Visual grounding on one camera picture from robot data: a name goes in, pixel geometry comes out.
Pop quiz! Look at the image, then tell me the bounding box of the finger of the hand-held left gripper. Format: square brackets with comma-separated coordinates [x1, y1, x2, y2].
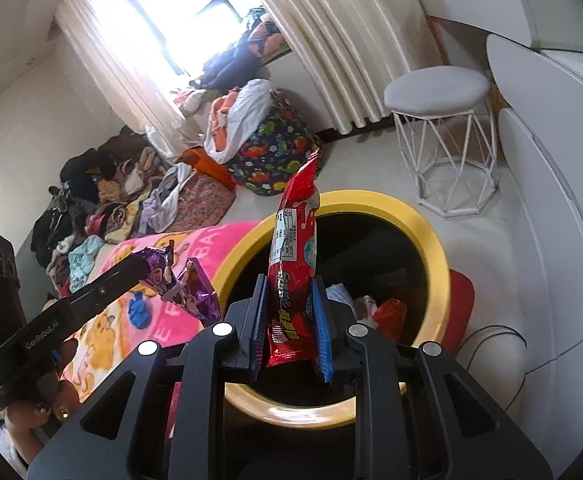
[68, 252, 152, 313]

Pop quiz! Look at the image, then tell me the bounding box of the yellow rimmed bin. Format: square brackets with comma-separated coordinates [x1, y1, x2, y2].
[216, 190, 451, 428]

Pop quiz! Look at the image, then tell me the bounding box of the pink printed blanket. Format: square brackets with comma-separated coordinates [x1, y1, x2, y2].
[41, 220, 262, 426]

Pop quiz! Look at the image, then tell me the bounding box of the blue cloth item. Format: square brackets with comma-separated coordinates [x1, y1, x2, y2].
[126, 294, 154, 331]

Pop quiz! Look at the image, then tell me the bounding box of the light blue cloth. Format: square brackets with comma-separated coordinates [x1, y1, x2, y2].
[68, 235, 106, 293]

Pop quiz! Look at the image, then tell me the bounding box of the purple snack wrapper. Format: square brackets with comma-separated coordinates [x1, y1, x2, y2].
[136, 242, 222, 326]

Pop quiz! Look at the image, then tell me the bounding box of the orange bag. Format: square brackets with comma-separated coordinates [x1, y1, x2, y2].
[176, 147, 237, 191]

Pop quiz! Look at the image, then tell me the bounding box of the white vanity desk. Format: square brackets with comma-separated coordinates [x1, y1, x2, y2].
[419, 0, 583, 441]

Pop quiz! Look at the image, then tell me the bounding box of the red plastic bag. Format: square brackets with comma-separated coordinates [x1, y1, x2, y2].
[371, 298, 408, 343]

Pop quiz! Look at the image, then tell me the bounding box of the window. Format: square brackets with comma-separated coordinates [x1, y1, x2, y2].
[78, 0, 252, 76]

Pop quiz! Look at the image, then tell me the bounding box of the pile of dark clothes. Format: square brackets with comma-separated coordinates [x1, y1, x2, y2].
[31, 132, 182, 301]

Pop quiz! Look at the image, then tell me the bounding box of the cream curtain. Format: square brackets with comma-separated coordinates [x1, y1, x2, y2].
[54, 0, 197, 156]
[231, 0, 422, 136]

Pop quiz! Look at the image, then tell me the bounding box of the lavender grey garment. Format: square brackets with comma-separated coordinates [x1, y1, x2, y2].
[138, 162, 194, 236]

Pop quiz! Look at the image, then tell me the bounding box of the black cable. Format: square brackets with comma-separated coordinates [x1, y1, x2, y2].
[459, 325, 529, 411]

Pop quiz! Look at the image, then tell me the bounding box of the dinosaur print storage bag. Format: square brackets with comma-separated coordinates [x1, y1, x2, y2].
[226, 90, 322, 196]

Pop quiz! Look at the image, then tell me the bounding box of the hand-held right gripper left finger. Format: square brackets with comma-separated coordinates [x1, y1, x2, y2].
[26, 274, 272, 480]

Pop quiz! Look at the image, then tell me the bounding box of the white cloth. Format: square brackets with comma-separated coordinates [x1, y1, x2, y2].
[204, 79, 274, 163]

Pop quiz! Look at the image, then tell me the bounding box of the red snack packet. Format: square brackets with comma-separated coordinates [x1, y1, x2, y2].
[266, 149, 322, 368]

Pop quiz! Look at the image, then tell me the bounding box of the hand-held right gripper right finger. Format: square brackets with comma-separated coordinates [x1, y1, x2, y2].
[309, 276, 555, 480]

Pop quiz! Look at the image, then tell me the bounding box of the orange cloth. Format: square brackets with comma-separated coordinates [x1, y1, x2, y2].
[208, 87, 242, 146]

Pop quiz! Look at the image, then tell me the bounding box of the person's left hand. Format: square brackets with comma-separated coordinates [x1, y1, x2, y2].
[1, 337, 79, 466]

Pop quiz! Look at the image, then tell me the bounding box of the white wire stool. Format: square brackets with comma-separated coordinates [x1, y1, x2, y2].
[384, 66, 499, 218]

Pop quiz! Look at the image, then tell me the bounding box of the brown floral fabric bag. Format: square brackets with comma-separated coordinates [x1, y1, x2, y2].
[171, 172, 237, 241]

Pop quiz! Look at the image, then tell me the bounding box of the red plastic item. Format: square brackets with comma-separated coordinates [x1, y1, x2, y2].
[441, 269, 476, 356]

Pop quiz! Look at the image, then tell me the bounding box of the clothes pile on windowsill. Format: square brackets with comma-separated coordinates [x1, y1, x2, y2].
[174, 7, 292, 111]

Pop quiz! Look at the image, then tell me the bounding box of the white foam net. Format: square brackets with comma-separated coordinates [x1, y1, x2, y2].
[327, 284, 357, 311]

